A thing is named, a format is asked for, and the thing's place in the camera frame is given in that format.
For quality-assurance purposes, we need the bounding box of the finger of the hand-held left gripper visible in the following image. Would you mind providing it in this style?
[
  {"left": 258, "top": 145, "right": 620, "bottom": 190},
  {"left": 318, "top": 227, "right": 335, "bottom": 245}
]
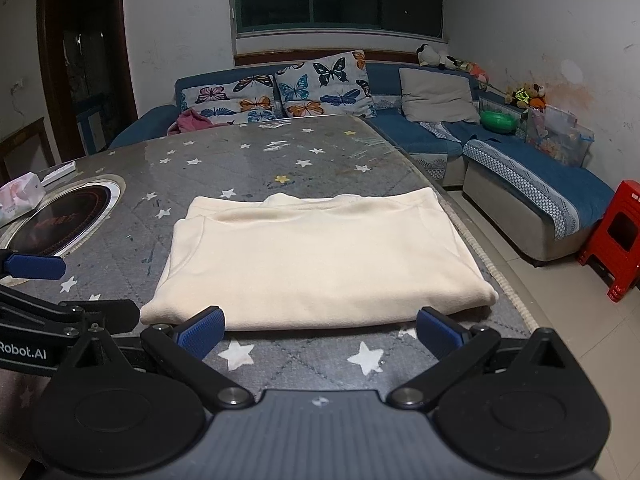
[
  {"left": 0, "top": 285, "right": 142, "bottom": 336},
  {"left": 0, "top": 249, "right": 67, "bottom": 281}
]

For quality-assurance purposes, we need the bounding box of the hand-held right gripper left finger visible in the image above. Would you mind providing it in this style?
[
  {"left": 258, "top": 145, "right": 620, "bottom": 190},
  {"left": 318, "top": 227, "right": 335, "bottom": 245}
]
[{"left": 70, "top": 306, "right": 256, "bottom": 413}]

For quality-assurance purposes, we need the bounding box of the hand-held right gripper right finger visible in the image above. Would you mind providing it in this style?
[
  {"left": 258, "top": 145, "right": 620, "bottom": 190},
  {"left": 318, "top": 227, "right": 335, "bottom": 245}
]
[{"left": 387, "top": 307, "right": 573, "bottom": 411}]

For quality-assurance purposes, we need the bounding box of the cream sweatshirt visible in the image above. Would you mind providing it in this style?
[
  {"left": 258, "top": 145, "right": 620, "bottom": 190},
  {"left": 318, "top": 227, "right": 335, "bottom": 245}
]
[{"left": 140, "top": 187, "right": 500, "bottom": 332}]

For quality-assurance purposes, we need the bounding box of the black round induction cooktop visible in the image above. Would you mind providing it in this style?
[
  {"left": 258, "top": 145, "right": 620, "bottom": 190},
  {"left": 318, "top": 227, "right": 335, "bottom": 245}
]
[{"left": 0, "top": 175, "right": 127, "bottom": 261}]

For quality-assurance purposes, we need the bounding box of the pastel tissue pack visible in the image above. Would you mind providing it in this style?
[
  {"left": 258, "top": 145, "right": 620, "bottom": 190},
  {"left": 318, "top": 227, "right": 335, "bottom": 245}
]
[{"left": 0, "top": 172, "right": 42, "bottom": 227}]

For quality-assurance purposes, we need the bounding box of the white power strip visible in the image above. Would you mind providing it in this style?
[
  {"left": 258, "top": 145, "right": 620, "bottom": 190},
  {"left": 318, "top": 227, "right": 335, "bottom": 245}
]
[{"left": 40, "top": 161, "right": 77, "bottom": 185}]

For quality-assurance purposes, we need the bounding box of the wooden side desk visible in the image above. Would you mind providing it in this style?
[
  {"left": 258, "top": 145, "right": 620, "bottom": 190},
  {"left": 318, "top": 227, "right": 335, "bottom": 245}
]
[{"left": 0, "top": 117, "right": 48, "bottom": 186}]

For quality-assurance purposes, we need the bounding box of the blue chair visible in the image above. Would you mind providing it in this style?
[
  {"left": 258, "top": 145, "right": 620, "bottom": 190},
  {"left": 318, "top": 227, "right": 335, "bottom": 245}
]
[{"left": 75, "top": 92, "right": 110, "bottom": 157}]

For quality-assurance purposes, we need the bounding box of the grey star-print table cover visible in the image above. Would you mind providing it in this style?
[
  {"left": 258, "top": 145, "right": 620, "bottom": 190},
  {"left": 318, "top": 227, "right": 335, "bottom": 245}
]
[{"left": 0, "top": 114, "right": 541, "bottom": 466}]

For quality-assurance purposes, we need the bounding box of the red plastic stool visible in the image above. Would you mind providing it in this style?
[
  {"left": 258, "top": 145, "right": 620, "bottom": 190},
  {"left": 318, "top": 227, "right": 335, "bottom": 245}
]
[{"left": 577, "top": 180, "right": 640, "bottom": 303}]

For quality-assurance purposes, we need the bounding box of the pink cloth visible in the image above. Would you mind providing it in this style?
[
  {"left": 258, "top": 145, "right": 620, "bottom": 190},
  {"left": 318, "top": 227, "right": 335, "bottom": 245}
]
[{"left": 167, "top": 109, "right": 216, "bottom": 136}]

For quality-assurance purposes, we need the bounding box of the blue corner sofa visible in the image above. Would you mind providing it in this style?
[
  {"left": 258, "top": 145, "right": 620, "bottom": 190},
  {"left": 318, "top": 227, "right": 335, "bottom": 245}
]
[{"left": 107, "top": 62, "right": 616, "bottom": 263}]

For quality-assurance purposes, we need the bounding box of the green round toy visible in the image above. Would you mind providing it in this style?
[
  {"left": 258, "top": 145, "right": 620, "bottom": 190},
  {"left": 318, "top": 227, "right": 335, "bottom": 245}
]
[{"left": 480, "top": 110, "right": 518, "bottom": 135}]

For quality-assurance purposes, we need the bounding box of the clear plastic storage box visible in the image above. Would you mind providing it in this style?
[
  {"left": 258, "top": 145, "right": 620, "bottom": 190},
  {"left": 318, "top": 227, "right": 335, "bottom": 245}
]
[{"left": 522, "top": 105, "right": 595, "bottom": 167}]

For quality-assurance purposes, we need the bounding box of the grey pillow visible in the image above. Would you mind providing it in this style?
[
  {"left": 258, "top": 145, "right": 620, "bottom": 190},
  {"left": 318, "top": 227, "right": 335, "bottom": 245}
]
[{"left": 398, "top": 67, "right": 482, "bottom": 125}]

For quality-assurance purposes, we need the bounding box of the butterfly-print pillow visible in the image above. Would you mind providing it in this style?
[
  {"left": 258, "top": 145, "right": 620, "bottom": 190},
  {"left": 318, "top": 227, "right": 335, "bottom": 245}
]
[
  {"left": 181, "top": 74, "right": 277, "bottom": 123},
  {"left": 274, "top": 50, "right": 376, "bottom": 120}
]

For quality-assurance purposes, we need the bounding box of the yellow black toy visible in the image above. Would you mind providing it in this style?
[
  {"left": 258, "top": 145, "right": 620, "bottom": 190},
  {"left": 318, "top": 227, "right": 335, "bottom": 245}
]
[{"left": 505, "top": 82, "right": 548, "bottom": 111}]

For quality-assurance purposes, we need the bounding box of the orange plush toy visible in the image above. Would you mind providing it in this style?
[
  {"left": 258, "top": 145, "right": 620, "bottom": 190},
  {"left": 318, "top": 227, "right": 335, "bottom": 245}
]
[{"left": 457, "top": 61, "right": 490, "bottom": 83}]

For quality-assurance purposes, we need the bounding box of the black and white plush toy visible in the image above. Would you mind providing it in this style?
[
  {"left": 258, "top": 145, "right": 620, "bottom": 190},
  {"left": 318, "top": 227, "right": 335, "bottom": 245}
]
[{"left": 416, "top": 43, "right": 458, "bottom": 70}]

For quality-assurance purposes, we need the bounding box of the wooden door frame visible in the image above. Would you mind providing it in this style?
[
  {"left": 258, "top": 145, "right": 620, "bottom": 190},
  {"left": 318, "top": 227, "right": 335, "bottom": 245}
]
[{"left": 36, "top": 0, "right": 138, "bottom": 161}]

